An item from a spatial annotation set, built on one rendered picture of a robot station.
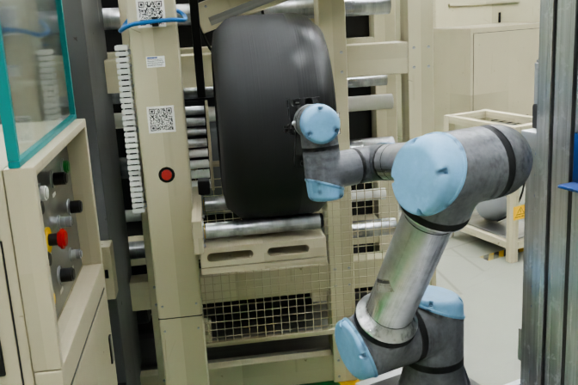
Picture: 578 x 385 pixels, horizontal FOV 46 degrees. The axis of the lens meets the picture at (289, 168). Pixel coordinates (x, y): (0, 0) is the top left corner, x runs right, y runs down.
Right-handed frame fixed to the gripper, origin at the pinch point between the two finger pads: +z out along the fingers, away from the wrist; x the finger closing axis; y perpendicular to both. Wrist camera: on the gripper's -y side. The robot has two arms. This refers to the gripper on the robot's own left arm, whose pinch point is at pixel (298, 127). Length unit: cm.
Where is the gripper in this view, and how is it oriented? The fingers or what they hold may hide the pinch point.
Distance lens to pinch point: 167.1
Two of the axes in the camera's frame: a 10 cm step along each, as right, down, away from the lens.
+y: -0.7, -9.9, -1.1
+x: -9.9, 0.8, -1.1
